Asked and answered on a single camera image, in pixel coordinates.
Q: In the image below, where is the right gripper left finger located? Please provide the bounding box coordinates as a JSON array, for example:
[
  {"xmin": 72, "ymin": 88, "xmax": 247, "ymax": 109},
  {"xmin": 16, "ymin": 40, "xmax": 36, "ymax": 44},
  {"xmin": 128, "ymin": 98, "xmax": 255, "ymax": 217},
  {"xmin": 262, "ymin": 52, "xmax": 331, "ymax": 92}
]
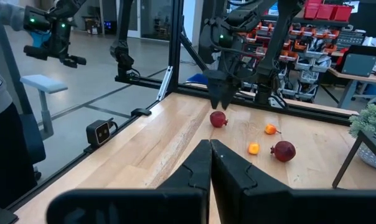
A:
[{"xmin": 46, "ymin": 139, "xmax": 212, "ymax": 224}]

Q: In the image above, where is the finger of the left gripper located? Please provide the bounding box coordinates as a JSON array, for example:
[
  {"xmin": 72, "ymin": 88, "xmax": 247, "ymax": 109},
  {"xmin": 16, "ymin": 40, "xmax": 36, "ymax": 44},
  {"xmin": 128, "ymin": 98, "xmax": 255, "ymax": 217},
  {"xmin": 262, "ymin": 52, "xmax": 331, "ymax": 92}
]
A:
[
  {"xmin": 221, "ymin": 73, "xmax": 242, "ymax": 111},
  {"xmin": 202, "ymin": 70, "xmax": 224, "ymax": 109}
]

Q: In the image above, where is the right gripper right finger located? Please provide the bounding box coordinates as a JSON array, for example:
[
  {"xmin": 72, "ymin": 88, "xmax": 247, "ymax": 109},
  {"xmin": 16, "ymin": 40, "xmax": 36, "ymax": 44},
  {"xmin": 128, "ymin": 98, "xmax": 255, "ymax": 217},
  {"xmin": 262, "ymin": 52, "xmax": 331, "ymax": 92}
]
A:
[{"xmin": 210, "ymin": 139, "xmax": 376, "ymax": 224}]

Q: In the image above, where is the dark red pomegranate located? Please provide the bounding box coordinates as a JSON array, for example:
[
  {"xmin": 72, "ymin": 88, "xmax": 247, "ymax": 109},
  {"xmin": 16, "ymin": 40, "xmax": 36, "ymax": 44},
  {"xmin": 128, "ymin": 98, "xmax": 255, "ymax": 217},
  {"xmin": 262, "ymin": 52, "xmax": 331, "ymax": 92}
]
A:
[
  {"xmin": 270, "ymin": 140, "xmax": 297, "ymax": 163},
  {"xmin": 209, "ymin": 111, "xmax": 228, "ymax": 129}
]

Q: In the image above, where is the small orange fruit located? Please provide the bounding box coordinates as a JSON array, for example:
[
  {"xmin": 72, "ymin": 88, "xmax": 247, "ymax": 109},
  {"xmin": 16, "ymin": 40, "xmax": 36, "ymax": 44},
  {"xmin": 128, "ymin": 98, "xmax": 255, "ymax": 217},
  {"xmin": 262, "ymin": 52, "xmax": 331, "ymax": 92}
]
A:
[
  {"xmin": 248, "ymin": 142, "xmax": 261, "ymax": 156},
  {"xmin": 264, "ymin": 123, "xmax": 282, "ymax": 136}
]

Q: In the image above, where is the storage rack with bins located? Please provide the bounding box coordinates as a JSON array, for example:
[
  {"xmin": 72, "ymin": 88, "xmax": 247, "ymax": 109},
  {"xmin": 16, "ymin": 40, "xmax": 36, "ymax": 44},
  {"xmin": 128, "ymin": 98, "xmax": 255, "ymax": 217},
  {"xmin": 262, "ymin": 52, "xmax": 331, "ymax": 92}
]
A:
[{"xmin": 237, "ymin": 0, "xmax": 354, "ymax": 104}]

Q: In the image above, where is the wooden desk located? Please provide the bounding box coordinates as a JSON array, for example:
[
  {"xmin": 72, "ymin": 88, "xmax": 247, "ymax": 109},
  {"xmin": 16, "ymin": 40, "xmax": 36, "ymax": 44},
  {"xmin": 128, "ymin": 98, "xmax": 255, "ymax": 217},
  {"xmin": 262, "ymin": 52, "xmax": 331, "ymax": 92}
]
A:
[{"xmin": 327, "ymin": 67, "xmax": 376, "ymax": 110}]

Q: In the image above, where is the grey case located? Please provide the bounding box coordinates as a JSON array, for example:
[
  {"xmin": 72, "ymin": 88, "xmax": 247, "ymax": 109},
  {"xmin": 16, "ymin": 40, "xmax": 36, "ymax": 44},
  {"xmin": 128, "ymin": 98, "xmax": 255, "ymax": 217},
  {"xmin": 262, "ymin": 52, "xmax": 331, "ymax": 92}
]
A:
[{"xmin": 339, "ymin": 45, "xmax": 376, "ymax": 78}]

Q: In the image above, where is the black perforated metal shelf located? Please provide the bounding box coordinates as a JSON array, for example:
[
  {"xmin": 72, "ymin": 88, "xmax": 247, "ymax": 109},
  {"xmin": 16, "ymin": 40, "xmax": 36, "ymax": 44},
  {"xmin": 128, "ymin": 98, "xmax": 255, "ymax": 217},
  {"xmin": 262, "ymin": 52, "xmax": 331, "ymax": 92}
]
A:
[{"xmin": 331, "ymin": 129, "xmax": 376, "ymax": 190}]

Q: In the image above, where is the green succulent in pot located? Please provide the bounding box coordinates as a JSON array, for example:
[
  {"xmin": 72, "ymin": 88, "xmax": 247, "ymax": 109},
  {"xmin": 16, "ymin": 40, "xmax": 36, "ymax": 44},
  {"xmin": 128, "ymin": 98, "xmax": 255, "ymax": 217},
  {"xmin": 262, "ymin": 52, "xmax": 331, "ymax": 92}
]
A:
[{"xmin": 349, "ymin": 104, "xmax": 376, "ymax": 172}]

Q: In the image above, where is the grey stool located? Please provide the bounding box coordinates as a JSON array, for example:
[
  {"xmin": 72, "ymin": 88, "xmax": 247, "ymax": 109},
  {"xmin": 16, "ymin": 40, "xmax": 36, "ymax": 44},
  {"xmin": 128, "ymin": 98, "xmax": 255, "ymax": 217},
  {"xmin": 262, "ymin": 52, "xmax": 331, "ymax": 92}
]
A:
[{"xmin": 19, "ymin": 74, "xmax": 68, "ymax": 141}]

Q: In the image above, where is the person's hand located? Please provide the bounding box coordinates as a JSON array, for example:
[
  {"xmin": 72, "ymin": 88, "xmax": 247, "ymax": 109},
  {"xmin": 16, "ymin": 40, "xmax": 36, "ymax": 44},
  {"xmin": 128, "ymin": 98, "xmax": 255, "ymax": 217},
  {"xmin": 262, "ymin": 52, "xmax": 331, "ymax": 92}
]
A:
[{"xmin": 30, "ymin": 30, "xmax": 52, "ymax": 48}]

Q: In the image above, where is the person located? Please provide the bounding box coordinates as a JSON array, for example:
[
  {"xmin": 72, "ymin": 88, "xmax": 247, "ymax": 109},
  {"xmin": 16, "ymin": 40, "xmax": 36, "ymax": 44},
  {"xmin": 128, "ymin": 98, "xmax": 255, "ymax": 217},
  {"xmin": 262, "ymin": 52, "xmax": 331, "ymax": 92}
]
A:
[{"xmin": 0, "ymin": 0, "xmax": 48, "ymax": 210}]

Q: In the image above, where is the black aluminium table frame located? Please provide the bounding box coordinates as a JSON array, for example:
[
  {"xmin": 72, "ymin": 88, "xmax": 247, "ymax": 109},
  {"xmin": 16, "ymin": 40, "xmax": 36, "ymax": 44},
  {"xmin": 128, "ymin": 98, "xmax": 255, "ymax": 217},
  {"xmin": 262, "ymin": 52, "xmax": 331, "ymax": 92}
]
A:
[{"xmin": 6, "ymin": 0, "xmax": 360, "ymax": 213}]

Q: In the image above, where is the silver frame bracket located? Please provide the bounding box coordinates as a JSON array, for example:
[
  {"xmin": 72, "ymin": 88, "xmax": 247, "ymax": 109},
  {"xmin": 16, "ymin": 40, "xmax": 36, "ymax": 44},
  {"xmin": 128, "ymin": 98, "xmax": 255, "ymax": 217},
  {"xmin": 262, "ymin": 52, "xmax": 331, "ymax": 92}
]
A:
[{"xmin": 156, "ymin": 65, "xmax": 174, "ymax": 102}]

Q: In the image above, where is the black frame clip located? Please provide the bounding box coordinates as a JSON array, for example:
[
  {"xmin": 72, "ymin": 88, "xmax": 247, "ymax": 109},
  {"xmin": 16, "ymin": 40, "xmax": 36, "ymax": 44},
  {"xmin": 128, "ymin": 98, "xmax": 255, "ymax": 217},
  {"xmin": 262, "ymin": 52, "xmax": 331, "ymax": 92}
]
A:
[{"xmin": 131, "ymin": 108, "xmax": 153, "ymax": 118}]

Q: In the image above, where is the black table-level camera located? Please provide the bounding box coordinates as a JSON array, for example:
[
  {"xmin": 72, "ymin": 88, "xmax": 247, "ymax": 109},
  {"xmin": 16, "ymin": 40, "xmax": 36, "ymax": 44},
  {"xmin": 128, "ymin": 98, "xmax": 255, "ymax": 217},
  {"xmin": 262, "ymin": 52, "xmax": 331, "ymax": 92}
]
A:
[{"xmin": 85, "ymin": 117, "xmax": 119, "ymax": 148}]

